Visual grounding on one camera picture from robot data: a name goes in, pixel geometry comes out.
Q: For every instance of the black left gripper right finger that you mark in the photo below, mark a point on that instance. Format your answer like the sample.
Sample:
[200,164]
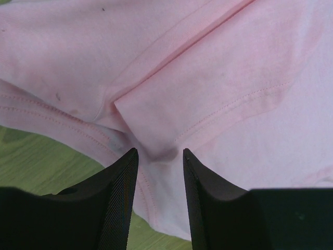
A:
[225,216]

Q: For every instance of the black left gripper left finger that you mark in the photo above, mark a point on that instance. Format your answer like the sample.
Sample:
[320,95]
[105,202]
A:
[93,214]

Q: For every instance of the pink t shirt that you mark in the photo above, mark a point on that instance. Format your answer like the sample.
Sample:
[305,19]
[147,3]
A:
[245,85]

